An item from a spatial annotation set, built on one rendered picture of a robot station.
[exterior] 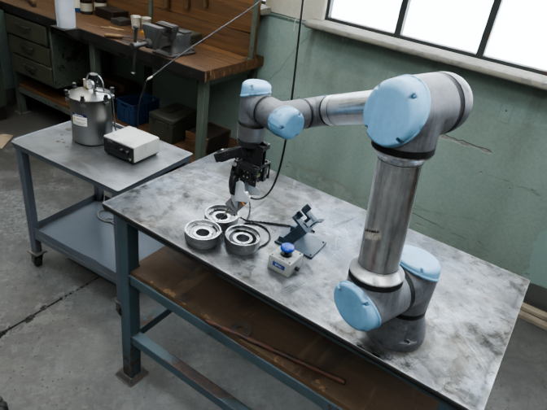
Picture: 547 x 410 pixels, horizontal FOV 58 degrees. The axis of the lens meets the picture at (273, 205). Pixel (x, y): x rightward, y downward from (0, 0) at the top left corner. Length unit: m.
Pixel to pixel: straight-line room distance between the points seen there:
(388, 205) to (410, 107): 0.20
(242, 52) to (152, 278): 1.81
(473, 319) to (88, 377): 1.46
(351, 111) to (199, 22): 2.30
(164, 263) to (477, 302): 1.01
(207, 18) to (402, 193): 2.52
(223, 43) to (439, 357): 2.45
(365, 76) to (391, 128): 2.02
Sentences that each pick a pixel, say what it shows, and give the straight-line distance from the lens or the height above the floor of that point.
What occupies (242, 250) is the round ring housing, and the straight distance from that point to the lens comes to 1.41.
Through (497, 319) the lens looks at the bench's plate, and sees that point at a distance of 1.48.
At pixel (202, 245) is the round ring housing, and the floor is 0.82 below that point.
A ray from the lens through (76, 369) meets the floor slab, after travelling 2.21.
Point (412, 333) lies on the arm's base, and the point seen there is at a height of 0.85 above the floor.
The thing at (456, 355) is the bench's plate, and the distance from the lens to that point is 1.32.
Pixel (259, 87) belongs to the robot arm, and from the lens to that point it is 1.24.
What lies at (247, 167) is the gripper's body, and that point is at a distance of 1.31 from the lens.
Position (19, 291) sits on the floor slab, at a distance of 2.61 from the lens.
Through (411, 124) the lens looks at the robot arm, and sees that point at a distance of 0.85.
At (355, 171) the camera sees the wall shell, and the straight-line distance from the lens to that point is 3.07.
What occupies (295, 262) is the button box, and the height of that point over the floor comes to 0.84.
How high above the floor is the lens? 1.66
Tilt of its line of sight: 31 degrees down
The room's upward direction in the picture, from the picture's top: 8 degrees clockwise
